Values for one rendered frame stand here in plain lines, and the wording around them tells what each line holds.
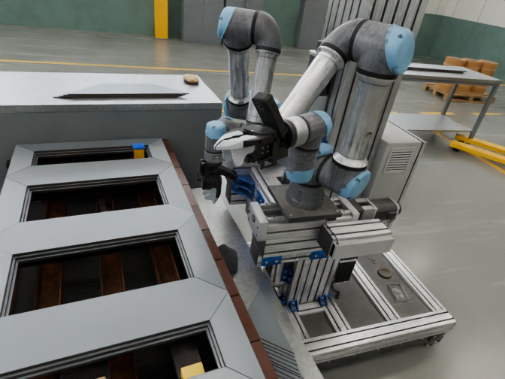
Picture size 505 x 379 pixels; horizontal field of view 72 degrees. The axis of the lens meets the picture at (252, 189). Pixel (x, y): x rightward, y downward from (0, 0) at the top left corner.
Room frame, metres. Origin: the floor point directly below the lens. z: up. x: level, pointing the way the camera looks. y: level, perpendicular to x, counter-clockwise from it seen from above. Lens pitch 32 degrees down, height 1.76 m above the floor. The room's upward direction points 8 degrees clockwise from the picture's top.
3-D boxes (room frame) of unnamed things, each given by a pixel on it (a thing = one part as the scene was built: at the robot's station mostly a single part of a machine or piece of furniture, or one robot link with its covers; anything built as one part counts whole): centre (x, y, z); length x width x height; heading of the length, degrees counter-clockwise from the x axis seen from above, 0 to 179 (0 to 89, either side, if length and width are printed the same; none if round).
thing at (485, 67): (7.89, -4.12, 0.38); 1.20 x 0.80 x 0.77; 106
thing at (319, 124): (0.87, -0.12, 1.43); 0.11 x 0.08 x 0.09; 138
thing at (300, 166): (0.88, -0.11, 1.34); 0.11 x 0.08 x 0.11; 48
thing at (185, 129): (1.82, 0.85, 0.50); 1.30 x 0.04 x 1.01; 117
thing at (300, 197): (1.15, -0.20, 1.09); 0.15 x 0.15 x 0.10
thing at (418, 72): (4.91, -2.08, 0.49); 1.80 x 0.70 x 0.99; 110
